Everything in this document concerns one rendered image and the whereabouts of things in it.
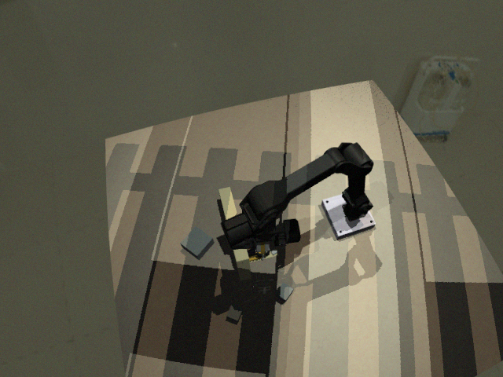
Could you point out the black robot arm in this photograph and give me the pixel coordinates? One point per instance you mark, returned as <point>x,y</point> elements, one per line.
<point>265,202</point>

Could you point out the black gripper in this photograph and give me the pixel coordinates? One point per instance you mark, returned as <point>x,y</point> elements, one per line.
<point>284,233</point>

